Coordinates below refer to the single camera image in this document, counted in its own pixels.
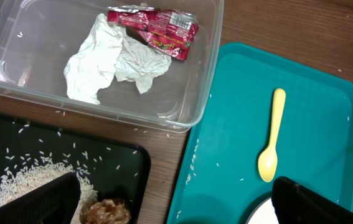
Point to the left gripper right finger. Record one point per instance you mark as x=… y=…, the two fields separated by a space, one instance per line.
x=296 y=204

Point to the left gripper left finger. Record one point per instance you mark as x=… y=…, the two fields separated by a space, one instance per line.
x=54 y=202

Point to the pile of white rice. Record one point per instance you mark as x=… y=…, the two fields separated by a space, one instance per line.
x=39 y=180

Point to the brown food scrap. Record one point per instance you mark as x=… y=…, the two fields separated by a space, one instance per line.
x=108 y=211

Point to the black waste tray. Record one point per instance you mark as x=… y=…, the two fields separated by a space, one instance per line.
x=70 y=155

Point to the large white plate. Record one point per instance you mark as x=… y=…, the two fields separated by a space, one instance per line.
x=264 y=213

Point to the yellow plastic spoon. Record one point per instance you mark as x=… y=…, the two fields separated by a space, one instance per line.
x=268 y=159

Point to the teal serving tray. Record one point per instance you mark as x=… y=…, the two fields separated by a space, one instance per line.
x=219 y=180

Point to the clear plastic bin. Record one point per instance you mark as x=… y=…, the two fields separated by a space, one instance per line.
x=37 y=38

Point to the crumpled white paper napkin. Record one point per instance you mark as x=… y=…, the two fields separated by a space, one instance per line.
x=109 y=53

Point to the red snack wrapper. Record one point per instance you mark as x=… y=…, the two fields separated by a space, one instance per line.
x=169 y=31

